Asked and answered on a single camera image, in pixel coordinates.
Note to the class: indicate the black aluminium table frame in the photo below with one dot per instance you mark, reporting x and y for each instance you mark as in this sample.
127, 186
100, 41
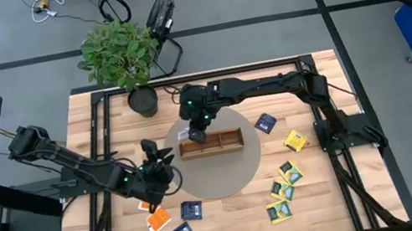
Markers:
216, 74

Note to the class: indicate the wooden organizer box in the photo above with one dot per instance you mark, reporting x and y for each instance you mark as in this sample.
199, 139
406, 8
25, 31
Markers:
231, 140

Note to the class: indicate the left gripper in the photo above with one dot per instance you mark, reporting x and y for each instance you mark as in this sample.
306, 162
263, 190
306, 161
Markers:
154, 182

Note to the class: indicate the yellow tea packet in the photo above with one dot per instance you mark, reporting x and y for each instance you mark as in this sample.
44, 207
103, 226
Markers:
290, 173
278, 212
295, 141
282, 190

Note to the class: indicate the round grey mat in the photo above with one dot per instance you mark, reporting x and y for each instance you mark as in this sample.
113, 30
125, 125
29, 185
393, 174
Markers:
217, 177

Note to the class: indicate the green potted plant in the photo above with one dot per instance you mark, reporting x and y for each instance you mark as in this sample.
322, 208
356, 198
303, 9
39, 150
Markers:
118, 54

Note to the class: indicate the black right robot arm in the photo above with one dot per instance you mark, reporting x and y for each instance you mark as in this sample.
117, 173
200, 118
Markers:
268, 81

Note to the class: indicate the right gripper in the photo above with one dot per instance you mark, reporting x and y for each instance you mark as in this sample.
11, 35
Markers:
198, 117

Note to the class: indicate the black floor fan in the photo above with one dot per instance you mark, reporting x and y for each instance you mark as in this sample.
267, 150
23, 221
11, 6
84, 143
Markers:
160, 13

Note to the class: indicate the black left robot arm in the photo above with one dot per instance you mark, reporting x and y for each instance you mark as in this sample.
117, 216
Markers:
69, 161

